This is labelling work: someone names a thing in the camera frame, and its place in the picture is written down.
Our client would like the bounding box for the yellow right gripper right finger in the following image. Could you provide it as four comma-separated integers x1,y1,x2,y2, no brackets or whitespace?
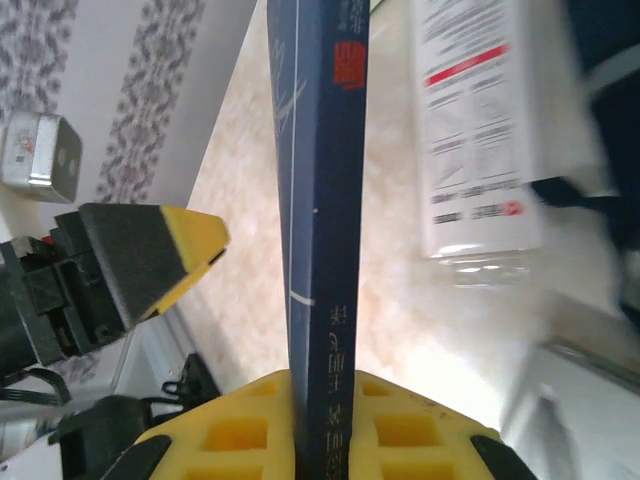
349,369,506,480

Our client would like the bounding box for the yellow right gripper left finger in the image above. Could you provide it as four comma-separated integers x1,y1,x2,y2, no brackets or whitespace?
132,369,301,480

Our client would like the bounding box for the grey pen gift box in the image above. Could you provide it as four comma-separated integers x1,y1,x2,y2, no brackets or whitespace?
499,334,640,480

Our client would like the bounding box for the blue book with yellow label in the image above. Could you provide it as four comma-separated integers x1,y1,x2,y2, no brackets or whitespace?
266,0,372,480

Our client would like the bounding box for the white red stationery blister pack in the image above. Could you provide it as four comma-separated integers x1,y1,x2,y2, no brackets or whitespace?
412,0,601,289

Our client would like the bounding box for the aluminium frame rail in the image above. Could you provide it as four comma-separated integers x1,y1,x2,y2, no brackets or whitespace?
112,299,201,401

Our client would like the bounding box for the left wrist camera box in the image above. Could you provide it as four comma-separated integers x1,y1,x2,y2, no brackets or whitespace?
0,112,84,204

